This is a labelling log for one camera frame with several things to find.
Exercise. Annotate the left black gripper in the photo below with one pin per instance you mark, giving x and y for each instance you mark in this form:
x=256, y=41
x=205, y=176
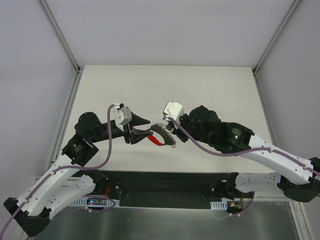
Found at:
x=128, y=135

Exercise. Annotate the white cable duct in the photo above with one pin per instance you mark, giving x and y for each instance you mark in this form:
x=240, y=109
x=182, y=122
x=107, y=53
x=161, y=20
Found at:
x=95, y=202
x=219, y=205

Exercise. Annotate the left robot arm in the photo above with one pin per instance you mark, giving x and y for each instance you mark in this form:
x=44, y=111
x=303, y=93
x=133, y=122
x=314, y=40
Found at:
x=69, y=179

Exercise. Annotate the aluminium frame post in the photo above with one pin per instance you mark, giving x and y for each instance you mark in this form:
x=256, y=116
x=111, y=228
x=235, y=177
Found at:
x=276, y=35
x=59, y=34

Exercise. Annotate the right white cable duct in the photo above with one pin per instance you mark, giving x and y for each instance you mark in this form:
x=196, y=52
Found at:
x=219, y=205

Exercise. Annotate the left aluminium frame post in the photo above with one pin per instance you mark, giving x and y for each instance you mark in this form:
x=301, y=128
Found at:
x=59, y=34

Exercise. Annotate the right aluminium frame post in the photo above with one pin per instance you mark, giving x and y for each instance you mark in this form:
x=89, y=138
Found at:
x=276, y=35

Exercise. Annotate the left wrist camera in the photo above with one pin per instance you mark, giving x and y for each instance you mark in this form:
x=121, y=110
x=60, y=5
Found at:
x=122, y=115

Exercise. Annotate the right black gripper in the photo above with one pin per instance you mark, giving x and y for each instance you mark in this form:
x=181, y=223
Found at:
x=178, y=131

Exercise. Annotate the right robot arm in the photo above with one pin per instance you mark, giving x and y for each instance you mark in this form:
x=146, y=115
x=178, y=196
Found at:
x=295, y=177

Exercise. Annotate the red handled key organizer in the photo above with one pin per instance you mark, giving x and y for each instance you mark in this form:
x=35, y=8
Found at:
x=161, y=130

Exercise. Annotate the left white cable duct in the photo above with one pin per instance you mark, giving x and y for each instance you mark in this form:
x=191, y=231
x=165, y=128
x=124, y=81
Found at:
x=95, y=202

